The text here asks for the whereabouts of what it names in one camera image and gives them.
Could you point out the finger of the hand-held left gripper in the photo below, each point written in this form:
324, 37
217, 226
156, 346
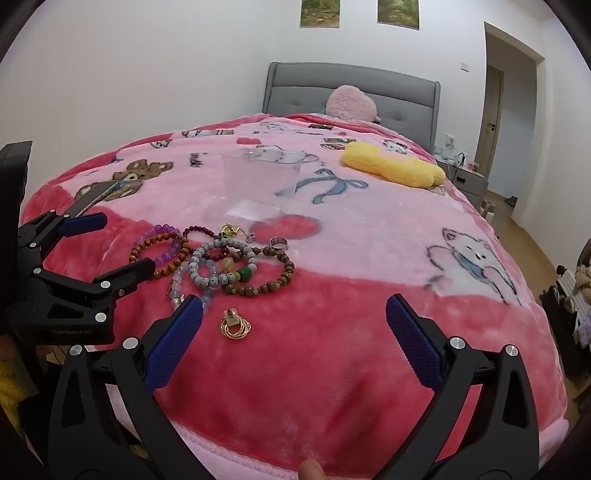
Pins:
85, 224
127, 275

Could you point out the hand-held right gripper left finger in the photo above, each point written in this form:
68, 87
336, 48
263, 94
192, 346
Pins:
178, 339

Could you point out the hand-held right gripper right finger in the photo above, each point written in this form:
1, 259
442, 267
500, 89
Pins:
413, 341

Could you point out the gold hoop earring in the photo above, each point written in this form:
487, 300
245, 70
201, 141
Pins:
235, 328

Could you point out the gold earring with green stone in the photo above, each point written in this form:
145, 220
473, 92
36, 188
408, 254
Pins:
229, 229

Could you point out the clear plastic container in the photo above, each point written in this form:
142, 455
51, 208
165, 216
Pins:
258, 177

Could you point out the person's right hand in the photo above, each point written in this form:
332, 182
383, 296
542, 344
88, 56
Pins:
311, 470

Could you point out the pink printed blanket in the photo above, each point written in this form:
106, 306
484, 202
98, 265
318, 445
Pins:
323, 378

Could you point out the white stool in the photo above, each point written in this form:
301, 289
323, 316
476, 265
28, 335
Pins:
487, 207

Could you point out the cluttered dark rack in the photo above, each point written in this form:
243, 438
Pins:
568, 318

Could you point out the white nightstand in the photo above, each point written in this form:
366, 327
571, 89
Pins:
466, 177

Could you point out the yellow plush pillow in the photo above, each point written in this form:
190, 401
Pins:
392, 164

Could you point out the wooden door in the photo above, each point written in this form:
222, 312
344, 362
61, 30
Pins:
490, 120

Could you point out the pink plush toy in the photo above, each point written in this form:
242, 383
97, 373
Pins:
351, 104

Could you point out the grey padded headboard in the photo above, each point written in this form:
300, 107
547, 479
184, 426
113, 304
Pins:
300, 87

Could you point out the wall poster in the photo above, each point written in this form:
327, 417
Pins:
317, 13
398, 11

